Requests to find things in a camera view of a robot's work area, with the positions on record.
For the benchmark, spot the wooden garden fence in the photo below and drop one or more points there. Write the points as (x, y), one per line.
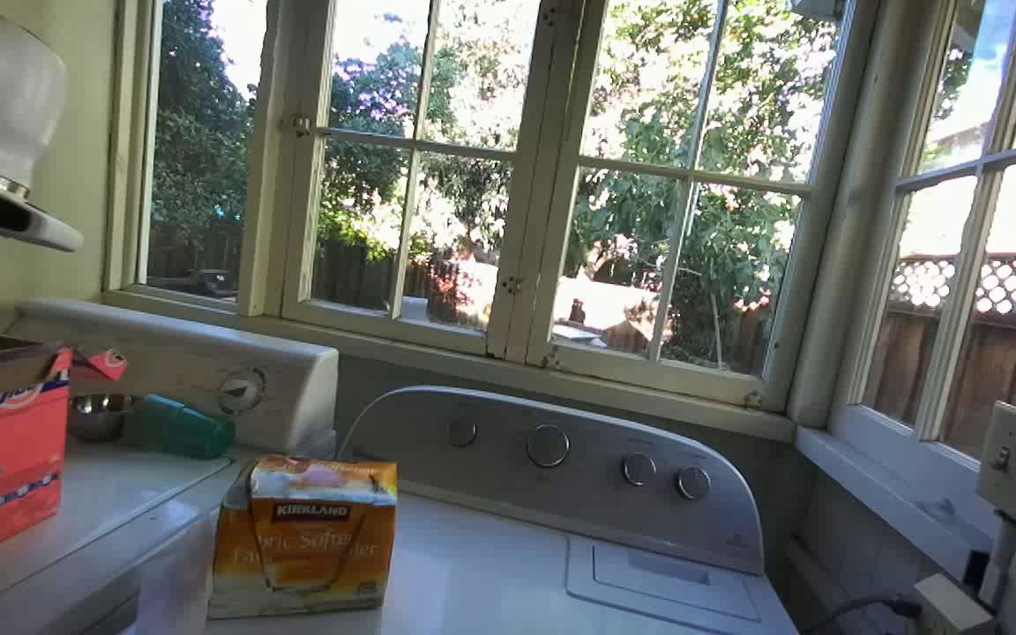
(989, 363)

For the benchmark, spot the small steel bowl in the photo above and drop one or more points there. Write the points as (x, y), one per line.
(97, 418)

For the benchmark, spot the white wall light switch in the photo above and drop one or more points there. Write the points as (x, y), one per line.
(1011, 461)

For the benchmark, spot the silver dryer knob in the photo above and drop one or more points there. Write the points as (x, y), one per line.
(547, 444)
(464, 431)
(692, 479)
(637, 471)

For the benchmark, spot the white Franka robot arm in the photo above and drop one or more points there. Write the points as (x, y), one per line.
(3, 108)

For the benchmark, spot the white wooden window frame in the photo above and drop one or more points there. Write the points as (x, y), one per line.
(546, 176)

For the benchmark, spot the white washing machine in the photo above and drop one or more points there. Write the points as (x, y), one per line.
(122, 506)

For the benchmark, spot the white dryer machine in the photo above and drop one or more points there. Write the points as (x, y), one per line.
(510, 576)

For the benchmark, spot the orange Tide detergent box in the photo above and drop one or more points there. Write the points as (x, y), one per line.
(3, 471)

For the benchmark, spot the white wall power adapter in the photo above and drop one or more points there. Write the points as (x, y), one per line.
(951, 604)

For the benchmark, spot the green translucent plastic cup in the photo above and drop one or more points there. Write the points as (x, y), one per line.
(179, 425)

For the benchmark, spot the large washer dial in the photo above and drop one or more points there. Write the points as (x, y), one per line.
(242, 390)

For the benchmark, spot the Kirkland fabric softener box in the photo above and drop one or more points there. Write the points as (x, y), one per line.
(301, 541)

